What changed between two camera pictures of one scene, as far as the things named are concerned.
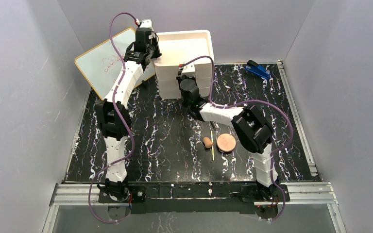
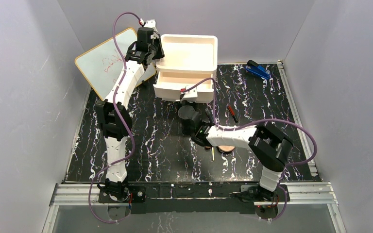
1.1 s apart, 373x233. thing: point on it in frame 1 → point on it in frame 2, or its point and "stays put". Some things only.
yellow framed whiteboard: x=103 y=67 stays put
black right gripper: x=180 y=75 → x=189 y=105
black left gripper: x=154 y=51 stays put
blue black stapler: x=254 y=67 stays put
